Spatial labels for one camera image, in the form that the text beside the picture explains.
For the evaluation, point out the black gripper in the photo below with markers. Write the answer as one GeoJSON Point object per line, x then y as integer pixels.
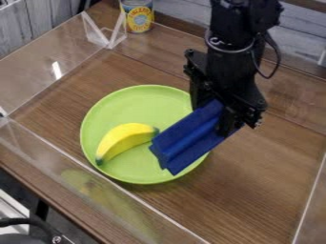
{"type": "Point", "coordinates": [223, 76]}

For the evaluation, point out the blue plastic block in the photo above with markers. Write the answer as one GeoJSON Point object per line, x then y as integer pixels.
{"type": "Point", "coordinates": [190, 138]}

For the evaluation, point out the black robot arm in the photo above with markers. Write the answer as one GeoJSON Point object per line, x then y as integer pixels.
{"type": "Point", "coordinates": [239, 26]}

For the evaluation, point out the green round plate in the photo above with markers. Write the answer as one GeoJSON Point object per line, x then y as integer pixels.
{"type": "Point", "coordinates": [150, 104]}

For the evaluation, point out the yellow toy banana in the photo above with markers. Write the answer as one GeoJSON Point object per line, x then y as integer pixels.
{"type": "Point", "coordinates": [122, 138]}

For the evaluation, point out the yellow labelled tin can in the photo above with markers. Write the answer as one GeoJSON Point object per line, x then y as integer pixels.
{"type": "Point", "coordinates": [138, 14]}

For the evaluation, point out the clear acrylic enclosure wall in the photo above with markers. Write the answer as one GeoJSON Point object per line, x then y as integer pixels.
{"type": "Point", "coordinates": [257, 192]}

